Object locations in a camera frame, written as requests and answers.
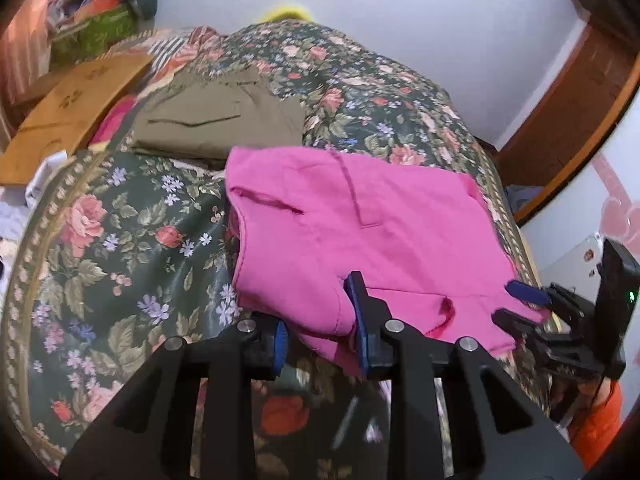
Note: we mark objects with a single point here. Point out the magenta cloth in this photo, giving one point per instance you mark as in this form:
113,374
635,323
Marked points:
112,120

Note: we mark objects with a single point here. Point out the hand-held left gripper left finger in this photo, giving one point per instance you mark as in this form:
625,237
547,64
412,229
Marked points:
281,347

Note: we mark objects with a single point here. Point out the floral blanket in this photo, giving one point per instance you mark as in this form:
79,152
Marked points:
125,260

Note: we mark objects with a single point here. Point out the orange curtain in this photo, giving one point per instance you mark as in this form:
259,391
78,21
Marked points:
22,45

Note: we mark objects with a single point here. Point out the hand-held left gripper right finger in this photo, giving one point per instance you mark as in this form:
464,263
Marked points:
361,330

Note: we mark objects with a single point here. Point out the white cabinet with stickers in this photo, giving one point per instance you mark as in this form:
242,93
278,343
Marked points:
570,265

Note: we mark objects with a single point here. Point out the olive green pants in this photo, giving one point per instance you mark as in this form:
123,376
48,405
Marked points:
215,120

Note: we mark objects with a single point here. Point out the wooden room door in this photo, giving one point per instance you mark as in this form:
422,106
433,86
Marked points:
565,110

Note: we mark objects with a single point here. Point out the blue cloth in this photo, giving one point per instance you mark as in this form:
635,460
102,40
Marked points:
522,195

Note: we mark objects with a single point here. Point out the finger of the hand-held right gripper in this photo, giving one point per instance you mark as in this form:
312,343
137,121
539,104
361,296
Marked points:
525,292
517,325

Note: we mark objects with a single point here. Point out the yellow foam arch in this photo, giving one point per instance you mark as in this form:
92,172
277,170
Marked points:
285,11

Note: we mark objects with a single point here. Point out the white cloth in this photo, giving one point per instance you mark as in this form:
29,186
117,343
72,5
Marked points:
42,170

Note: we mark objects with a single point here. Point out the striped cloth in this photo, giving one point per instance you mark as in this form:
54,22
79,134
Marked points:
170,50

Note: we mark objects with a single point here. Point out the wooden lap desk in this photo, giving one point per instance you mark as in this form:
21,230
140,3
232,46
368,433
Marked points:
75,105

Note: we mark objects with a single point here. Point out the green patterned bag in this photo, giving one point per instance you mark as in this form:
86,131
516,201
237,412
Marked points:
95,35

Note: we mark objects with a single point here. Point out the person's right forearm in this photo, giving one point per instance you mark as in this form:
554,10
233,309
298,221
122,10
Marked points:
597,420

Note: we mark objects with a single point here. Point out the pink pants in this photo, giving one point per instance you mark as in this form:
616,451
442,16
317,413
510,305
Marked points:
390,220

